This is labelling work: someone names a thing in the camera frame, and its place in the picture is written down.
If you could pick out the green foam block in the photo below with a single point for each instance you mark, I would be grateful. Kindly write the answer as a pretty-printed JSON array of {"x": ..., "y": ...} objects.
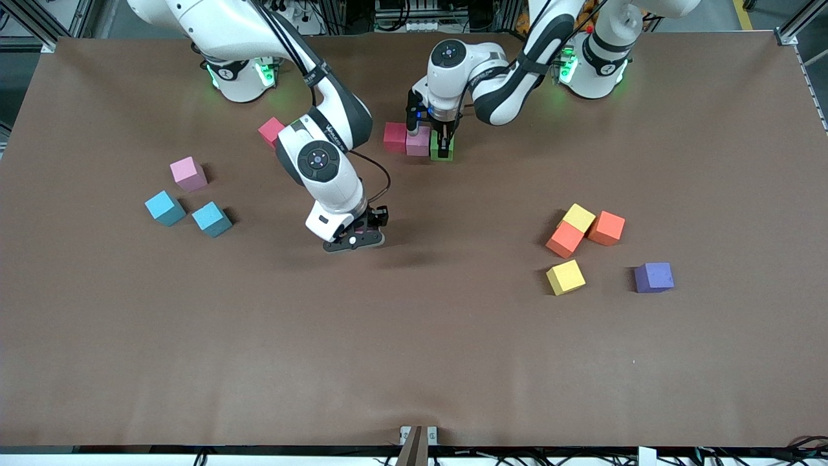
[{"x": 433, "y": 149}]

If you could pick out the pink foam block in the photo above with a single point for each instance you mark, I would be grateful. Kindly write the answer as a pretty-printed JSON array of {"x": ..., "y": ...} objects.
[
  {"x": 187, "y": 172},
  {"x": 417, "y": 145}
]

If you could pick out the red foam block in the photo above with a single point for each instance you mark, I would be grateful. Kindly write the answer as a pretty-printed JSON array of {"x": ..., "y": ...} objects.
[
  {"x": 268, "y": 131},
  {"x": 394, "y": 136}
]

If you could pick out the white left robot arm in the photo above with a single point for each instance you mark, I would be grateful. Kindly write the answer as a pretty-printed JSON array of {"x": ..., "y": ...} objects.
[{"x": 446, "y": 84}]

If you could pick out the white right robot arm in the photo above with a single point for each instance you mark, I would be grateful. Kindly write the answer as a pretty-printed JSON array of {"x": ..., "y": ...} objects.
[{"x": 323, "y": 188}]

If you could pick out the small white power strip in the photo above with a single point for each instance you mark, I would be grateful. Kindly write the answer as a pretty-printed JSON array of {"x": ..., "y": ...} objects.
[{"x": 425, "y": 26}]

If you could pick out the dark equipment rack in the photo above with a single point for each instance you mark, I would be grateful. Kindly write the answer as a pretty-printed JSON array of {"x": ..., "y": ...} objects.
[{"x": 466, "y": 10}]

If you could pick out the cyan foam block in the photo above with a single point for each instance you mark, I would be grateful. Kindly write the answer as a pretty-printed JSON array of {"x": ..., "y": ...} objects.
[
  {"x": 163, "y": 207},
  {"x": 211, "y": 218}
]

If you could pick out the yellow foam block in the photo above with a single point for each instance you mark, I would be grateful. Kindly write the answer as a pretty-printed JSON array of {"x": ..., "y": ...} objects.
[
  {"x": 579, "y": 215},
  {"x": 565, "y": 277}
]

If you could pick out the orange foam block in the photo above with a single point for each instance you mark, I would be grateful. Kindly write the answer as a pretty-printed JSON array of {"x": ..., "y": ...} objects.
[
  {"x": 607, "y": 228},
  {"x": 564, "y": 239}
]

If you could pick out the large white power strip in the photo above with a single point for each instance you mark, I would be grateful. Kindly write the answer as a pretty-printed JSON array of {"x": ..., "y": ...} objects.
[{"x": 304, "y": 26}]

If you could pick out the bag of orange fruits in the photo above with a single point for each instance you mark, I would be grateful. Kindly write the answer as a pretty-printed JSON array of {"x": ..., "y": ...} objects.
[{"x": 587, "y": 6}]

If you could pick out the purple foam block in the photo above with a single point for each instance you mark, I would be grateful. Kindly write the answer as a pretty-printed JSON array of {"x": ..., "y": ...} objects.
[{"x": 653, "y": 277}]

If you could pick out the white paper tag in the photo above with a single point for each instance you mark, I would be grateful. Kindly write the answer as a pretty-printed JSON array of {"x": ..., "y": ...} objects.
[{"x": 647, "y": 456}]

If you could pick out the grey bracket with brown post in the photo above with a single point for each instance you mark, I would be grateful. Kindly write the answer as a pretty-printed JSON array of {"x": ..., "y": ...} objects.
[{"x": 417, "y": 446}]

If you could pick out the aluminium frame profile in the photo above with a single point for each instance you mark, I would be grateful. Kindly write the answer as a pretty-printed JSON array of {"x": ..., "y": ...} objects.
[
  {"x": 49, "y": 46},
  {"x": 786, "y": 37}
]

